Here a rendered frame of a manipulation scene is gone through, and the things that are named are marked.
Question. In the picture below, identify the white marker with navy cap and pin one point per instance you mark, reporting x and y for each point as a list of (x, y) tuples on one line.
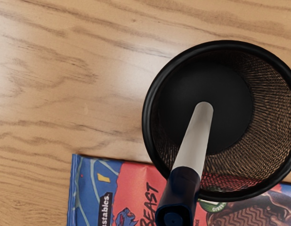
[(193, 146)]

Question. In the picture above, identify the blue and red snack bag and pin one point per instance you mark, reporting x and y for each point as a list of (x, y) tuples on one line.
[(126, 188)]

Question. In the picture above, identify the black mesh pen holder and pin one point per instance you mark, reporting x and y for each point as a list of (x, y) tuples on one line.
[(265, 113)]

